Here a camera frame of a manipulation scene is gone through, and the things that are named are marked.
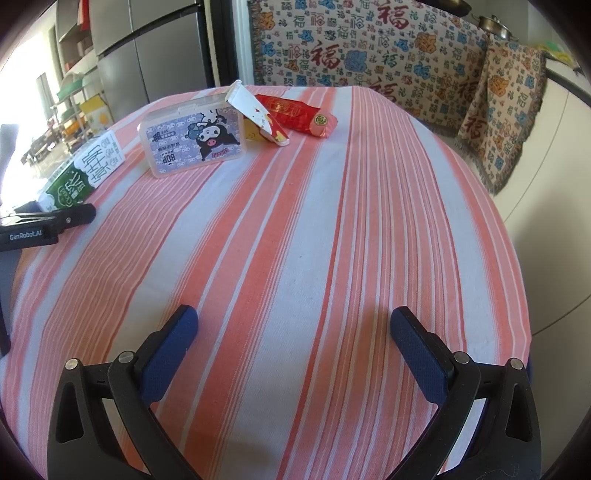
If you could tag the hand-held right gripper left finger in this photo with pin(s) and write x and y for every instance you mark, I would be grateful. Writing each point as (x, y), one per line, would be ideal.
(171, 355)

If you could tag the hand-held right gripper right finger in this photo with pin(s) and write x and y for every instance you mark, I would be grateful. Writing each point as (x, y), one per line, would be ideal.
(418, 355)

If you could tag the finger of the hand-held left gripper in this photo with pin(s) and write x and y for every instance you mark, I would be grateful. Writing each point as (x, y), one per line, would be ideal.
(74, 215)

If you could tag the green white milk carton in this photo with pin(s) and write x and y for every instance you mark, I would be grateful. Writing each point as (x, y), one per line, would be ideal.
(85, 168)

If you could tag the clear plastic box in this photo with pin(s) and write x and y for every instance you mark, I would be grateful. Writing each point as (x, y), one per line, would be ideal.
(194, 136)

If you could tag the white red flip box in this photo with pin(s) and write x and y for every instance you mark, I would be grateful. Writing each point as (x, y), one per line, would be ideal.
(254, 110)

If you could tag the red snack packet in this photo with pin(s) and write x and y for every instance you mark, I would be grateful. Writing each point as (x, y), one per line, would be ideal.
(295, 113)

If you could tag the metal storage shelf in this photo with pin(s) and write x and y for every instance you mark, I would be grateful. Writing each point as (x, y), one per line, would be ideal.
(60, 129)

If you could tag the yellow cardboard box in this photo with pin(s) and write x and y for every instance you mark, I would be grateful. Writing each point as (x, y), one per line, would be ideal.
(96, 113)

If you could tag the striped pink white tablecloth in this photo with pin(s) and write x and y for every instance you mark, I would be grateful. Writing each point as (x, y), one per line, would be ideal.
(300, 240)

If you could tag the grey refrigerator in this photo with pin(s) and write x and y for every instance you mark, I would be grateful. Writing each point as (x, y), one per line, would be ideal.
(152, 60)

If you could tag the white cabinet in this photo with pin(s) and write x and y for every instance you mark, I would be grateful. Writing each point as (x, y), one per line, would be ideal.
(554, 194)

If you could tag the small printed blanket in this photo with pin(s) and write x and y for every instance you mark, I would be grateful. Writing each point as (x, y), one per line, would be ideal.
(503, 106)

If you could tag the large printed blanket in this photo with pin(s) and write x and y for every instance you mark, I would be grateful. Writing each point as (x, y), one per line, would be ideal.
(369, 50)

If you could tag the yellow green cloth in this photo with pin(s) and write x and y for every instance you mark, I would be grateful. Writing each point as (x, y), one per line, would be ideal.
(559, 51)

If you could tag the steel pot with lid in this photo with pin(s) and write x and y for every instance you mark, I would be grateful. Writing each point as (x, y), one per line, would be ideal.
(494, 25)

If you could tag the dark wok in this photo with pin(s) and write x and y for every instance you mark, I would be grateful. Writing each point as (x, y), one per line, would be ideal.
(452, 5)

